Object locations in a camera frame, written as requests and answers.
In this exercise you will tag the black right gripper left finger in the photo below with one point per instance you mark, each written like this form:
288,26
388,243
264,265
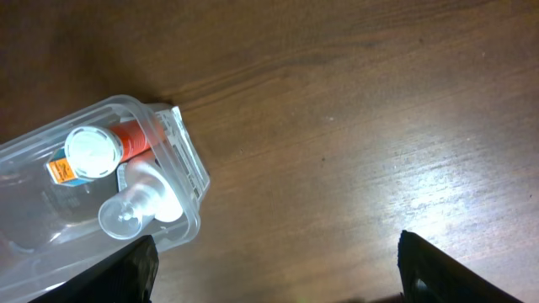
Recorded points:
126,276

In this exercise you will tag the small gold lid jar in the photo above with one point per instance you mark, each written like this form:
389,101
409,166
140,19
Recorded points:
61,171

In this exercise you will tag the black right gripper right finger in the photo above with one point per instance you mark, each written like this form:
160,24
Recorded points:
430,275

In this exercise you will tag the clear plastic container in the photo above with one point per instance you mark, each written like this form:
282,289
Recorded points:
51,233

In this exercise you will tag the white plastic bottle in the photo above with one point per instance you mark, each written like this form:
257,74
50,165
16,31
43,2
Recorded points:
147,196

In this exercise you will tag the orange tube white cap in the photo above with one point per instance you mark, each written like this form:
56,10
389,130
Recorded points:
95,152

